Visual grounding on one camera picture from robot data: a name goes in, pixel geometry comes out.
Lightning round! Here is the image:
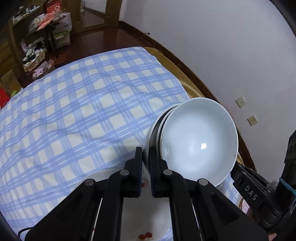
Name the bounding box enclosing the white plate with red cherries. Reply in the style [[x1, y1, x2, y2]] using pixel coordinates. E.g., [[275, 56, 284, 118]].
[[90, 166, 171, 240]]

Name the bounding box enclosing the white bowl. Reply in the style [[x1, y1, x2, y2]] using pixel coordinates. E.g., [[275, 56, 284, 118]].
[[159, 97, 238, 186]]

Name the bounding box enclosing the large white plate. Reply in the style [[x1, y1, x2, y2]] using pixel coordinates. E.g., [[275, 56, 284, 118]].
[[143, 103, 179, 167]]

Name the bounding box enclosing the brown rimmed plate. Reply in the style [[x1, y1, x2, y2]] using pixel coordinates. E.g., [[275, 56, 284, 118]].
[[156, 106, 176, 158]]

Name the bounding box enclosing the blue plaid cloth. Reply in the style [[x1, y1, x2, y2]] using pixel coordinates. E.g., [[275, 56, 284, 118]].
[[0, 46, 242, 241]]

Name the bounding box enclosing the cardboard box with pink items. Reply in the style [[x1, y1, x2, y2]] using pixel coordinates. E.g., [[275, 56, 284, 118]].
[[32, 60, 55, 80]]

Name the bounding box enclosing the red paper bag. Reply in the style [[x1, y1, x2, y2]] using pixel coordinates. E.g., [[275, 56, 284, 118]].
[[0, 89, 10, 109]]

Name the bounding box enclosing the open cardboard box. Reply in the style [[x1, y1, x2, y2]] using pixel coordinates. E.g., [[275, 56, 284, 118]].
[[1, 69, 22, 96]]

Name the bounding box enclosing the wicker basket with clothes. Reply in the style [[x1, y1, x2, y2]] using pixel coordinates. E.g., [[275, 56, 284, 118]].
[[22, 47, 47, 72]]

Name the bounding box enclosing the wooden shelf cabinet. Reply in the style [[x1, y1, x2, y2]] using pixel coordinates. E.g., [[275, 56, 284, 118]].
[[1, 1, 68, 87]]

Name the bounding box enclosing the red box on shelf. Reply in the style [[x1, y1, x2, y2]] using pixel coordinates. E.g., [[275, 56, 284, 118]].
[[45, 0, 62, 14]]

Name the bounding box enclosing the lower wall socket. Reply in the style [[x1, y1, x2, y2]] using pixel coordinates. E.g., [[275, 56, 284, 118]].
[[247, 115, 258, 126]]

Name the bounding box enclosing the wall socket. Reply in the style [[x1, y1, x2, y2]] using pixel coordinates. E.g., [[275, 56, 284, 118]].
[[235, 96, 246, 108], [247, 115, 258, 126]]

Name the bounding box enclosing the upper wall socket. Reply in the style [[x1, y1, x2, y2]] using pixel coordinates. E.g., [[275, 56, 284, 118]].
[[235, 96, 246, 108]]

